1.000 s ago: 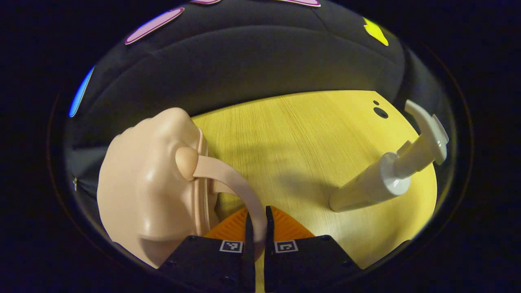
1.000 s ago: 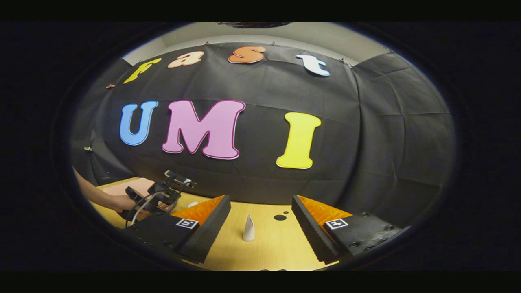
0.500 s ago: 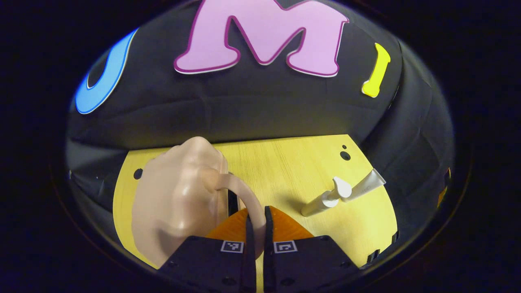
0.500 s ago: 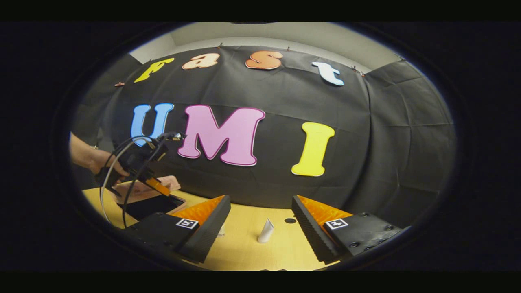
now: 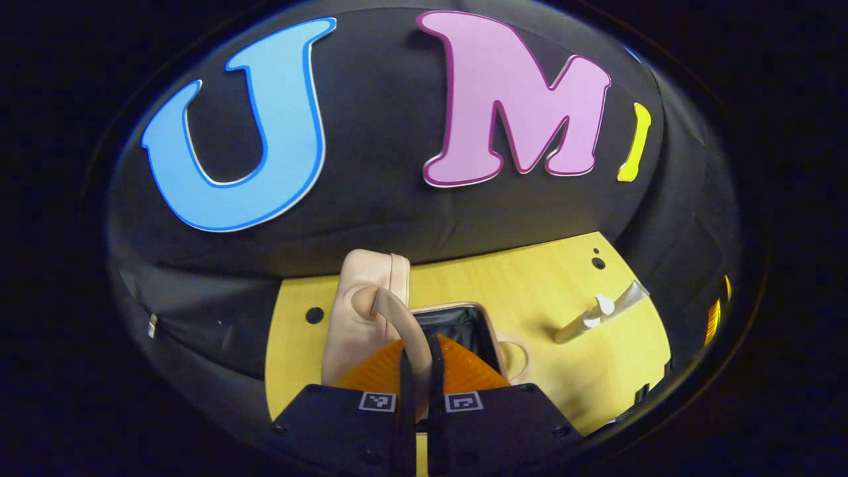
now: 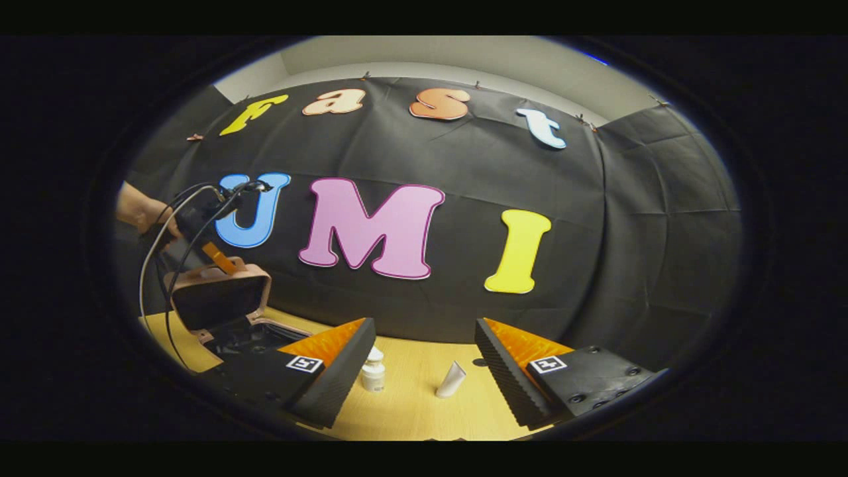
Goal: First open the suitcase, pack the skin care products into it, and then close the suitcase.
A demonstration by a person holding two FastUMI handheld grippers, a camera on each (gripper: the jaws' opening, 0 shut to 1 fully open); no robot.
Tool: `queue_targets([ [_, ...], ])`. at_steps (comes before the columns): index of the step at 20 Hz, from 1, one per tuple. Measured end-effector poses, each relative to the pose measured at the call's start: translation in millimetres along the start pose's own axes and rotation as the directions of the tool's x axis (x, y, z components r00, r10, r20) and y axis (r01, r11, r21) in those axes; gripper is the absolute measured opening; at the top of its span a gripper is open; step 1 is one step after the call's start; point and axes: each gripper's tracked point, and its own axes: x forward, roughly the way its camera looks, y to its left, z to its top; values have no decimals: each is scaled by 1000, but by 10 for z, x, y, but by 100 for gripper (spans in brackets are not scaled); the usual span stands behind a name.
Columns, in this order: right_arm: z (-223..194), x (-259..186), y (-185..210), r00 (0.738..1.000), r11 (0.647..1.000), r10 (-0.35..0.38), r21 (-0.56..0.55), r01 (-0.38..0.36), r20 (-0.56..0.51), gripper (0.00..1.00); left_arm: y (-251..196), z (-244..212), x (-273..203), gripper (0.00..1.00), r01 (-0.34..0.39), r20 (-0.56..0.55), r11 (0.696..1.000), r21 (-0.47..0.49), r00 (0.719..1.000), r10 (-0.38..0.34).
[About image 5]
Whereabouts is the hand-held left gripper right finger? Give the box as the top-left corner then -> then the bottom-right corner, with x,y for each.
426,333 -> 585,477

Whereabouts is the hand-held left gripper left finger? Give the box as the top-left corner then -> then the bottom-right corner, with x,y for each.
268,337 -> 417,477

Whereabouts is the white squeeze tube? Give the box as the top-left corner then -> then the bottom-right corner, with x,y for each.
586,280 -> 651,329

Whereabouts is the pink suitcase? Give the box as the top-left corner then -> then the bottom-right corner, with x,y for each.
321,248 -> 532,425

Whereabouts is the white pump bottle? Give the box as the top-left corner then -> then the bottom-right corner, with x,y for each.
553,293 -> 617,345

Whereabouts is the black backdrop cloth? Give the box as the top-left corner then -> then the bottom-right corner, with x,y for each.
105,0 -> 743,425

